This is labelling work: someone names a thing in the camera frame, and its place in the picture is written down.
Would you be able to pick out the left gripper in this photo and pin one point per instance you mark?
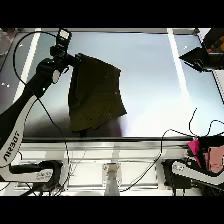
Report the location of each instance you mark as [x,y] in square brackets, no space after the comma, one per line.
[62,57]

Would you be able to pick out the dark olive garment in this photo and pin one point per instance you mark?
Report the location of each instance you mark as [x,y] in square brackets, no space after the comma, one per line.
[95,96]

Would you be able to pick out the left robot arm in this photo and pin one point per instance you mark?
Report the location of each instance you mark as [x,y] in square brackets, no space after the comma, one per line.
[15,116]

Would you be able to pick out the heap of clothes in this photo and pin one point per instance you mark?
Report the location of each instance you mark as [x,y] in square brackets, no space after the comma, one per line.
[215,39]

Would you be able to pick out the black garment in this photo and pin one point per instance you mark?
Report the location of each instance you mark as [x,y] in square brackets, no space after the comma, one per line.
[197,58]

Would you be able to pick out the magenta garment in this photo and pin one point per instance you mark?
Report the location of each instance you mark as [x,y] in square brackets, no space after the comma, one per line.
[194,149]

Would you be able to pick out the salmon pink garment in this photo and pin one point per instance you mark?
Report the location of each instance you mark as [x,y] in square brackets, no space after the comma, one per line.
[215,159]

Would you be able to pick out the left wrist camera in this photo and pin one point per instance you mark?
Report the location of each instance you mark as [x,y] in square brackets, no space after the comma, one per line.
[63,35]

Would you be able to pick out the silver frame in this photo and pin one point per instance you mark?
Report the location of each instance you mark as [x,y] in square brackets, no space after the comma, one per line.
[133,151]

